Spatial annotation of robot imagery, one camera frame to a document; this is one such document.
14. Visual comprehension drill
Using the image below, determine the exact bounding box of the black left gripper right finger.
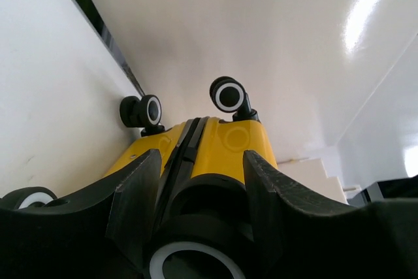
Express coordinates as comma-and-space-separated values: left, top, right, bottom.
243, 150, 417, 278

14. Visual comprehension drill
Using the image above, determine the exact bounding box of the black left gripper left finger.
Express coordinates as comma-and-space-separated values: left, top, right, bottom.
1, 149, 161, 278

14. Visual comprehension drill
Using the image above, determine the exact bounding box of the yellow cartoon suitcase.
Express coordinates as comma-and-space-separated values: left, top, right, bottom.
1, 76, 274, 278

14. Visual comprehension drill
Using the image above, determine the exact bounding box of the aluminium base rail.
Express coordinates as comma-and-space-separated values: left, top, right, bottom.
75, 0, 145, 96

